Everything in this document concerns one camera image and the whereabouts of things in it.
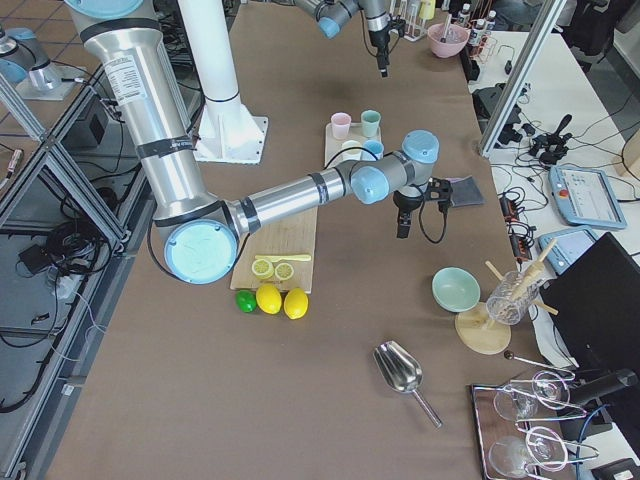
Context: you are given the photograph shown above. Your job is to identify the blue teach pendant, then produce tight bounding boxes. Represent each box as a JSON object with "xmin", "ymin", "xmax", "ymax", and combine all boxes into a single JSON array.
[
  {"xmin": 549, "ymin": 165, "xmax": 627, "ymax": 230},
  {"xmin": 538, "ymin": 226, "xmax": 598, "ymax": 275}
]

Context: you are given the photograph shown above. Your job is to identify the beige rabbit tray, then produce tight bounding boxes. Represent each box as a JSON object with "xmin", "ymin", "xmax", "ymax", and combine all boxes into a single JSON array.
[{"xmin": 324, "ymin": 122, "xmax": 369, "ymax": 167}]

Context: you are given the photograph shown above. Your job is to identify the metal tube black tip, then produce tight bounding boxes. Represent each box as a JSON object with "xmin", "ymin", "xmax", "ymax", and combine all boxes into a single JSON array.
[{"xmin": 439, "ymin": 13, "xmax": 453, "ymax": 43}]

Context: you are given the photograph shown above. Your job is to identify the yellow plastic knife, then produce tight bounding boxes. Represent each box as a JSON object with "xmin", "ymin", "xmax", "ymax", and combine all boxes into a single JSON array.
[{"xmin": 254, "ymin": 254, "xmax": 312, "ymax": 263}]

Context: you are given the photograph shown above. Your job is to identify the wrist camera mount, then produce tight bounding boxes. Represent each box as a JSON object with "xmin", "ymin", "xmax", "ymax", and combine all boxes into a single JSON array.
[
  {"xmin": 388, "ymin": 16, "xmax": 406, "ymax": 38},
  {"xmin": 425, "ymin": 178, "xmax": 453, "ymax": 214}
]

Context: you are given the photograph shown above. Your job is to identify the pink cup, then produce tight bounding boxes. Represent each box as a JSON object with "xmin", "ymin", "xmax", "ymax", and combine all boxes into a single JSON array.
[{"xmin": 330, "ymin": 112, "xmax": 352, "ymax": 140}]

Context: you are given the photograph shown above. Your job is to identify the mint green bowl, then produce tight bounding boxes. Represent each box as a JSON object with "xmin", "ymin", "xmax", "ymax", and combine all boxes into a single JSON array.
[{"xmin": 431, "ymin": 267, "xmax": 481, "ymax": 313}]

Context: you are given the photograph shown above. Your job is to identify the yellow upside-down cup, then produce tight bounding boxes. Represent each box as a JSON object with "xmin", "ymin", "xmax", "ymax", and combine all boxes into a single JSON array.
[{"xmin": 419, "ymin": 0, "xmax": 436, "ymax": 20}]

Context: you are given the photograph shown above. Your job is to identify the pale yellow cup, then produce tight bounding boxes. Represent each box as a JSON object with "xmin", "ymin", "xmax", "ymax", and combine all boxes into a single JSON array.
[{"xmin": 341, "ymin": 140, "xmax": 362, "ymax": 161}]

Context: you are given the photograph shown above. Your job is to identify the metal scoop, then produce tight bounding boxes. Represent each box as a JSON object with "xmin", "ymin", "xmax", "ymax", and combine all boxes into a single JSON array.
[{"xmin": 373, "ymin": 340, "xmax": 443, "ymax": 428}]

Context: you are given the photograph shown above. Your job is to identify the wooden mug tree stand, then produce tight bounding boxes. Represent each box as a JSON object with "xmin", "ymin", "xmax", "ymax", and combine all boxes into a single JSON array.
[{"xmin": 455, "ymin": 239, "xmax": 559, "ymax": 355}]

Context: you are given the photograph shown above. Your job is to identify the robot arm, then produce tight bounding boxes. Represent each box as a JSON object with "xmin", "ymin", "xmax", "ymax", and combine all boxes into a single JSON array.
[
  {"xmin": 293, "ymin": 0, "xmax": 393, "ymax": 78},
  {"xmin": 68, "ymin": 1, "xmax": 439, "ymax": 284}
]

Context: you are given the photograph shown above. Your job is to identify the blue cup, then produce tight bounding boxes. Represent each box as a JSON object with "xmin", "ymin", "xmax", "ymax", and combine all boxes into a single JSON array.
[{"xmin": 361, "ymin": 139, "xmax": 384, "ymax": 161}]

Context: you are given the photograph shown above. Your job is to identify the aluminium frame post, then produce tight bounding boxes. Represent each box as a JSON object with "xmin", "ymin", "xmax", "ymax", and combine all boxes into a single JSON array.
[{"xmin": 478, "ymin": 0, "xmax": 566, "ymax": 158}]

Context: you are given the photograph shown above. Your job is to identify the green cup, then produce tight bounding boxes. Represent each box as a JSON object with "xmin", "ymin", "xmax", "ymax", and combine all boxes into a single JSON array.
[{"xmin": 361, "ymin": 110, "xmax": 381, "ymax": 138}]

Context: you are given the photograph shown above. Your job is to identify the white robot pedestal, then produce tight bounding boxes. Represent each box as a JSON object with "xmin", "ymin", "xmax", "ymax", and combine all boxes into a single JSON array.
[{"xmin": 179, "ymin": 0, "xmax": 268, "ymax": 164}]

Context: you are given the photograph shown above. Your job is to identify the lemon slice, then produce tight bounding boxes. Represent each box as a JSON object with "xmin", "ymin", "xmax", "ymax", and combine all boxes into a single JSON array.
[
  {"xmin": 251, "ymin": 259, "xmax": 275, "ymax": 280},
  {"xmin": 274, "ymin": 262, "xmax": 295, "ymax": 281}
]

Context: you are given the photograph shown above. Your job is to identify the wooden cutting board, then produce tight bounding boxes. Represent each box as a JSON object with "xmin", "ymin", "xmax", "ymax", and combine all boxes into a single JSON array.
[{"xmin": 230, "ymin": 208, "xmax": 317, "ymax": 294}]

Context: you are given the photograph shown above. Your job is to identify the white wire rack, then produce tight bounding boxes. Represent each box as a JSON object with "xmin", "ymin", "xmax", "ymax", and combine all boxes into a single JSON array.
[{"xmin": 390, "ymin": 0, "xmax": 433, "ymax": 42}]

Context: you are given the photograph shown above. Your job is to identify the wine glass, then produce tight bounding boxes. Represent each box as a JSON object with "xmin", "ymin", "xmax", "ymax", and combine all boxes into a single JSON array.
[
  {"xmin": 489, "ymin": 426, "xmax": 568, "ymax": 479},
  {"xmin": 493, "ymin": 370, "xmax": 570, "ymax": 421}
]

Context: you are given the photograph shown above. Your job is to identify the black laptop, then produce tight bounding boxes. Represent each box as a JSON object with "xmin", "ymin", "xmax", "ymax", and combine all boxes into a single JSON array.
[{"xmin": 542, "ymin": 233, "xmax": 639, "ymax": 372}]

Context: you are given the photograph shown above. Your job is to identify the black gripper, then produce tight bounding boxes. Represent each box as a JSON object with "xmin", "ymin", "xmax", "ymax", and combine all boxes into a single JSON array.
[
  {"xmin": 393, "ymin": 187, "xmax": 424, "ymax": 239},
  {"xmin": 368, "ymin": 27, "xmax": 390, "ymax": 78}
]

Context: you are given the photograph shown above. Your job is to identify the green lime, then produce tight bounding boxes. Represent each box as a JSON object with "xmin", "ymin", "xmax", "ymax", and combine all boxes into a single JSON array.
[{"xmin": 235, "ymin": 290, "xmax": 258, "ymax": 313}]

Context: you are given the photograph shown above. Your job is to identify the grey folded cloth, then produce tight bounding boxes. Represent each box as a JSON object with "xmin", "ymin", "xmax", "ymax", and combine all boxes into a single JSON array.
[{"xmin": 449, "ymin": 176, "xmax": 485, "ymax": 208}]

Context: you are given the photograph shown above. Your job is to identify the textured glass on stand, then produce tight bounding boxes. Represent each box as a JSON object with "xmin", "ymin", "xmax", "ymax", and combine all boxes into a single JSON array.
[{"xmin": 486, "ymin": 271, "xmax": 542, "ymax": 325}]

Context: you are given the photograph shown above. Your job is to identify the pink bowl with ice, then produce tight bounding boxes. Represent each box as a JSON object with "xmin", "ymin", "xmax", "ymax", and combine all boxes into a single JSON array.
[{"xmin": 427, "ymin": 23, "xmax": 470, "ymax": 58}]

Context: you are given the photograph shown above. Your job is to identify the whole yellow lemon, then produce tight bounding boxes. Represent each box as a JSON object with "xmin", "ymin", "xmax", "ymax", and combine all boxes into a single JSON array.
[
  {"xmin": 284, "ymin": 288, "xmax": 309, "ymax": 320},
  {"xmin": 256, "ymin": 284, "xmax": 282, "ymax": 315}
]

